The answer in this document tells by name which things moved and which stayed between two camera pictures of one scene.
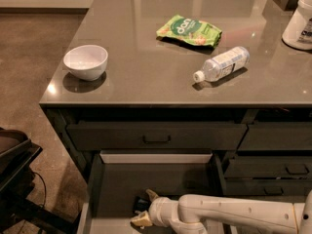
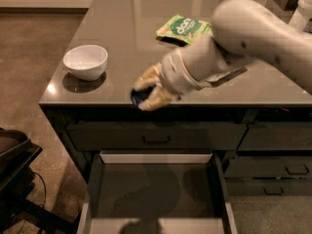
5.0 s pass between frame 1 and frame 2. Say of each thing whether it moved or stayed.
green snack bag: stayed
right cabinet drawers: stayed
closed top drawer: stayed
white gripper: moved
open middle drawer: stayed
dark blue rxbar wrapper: moved
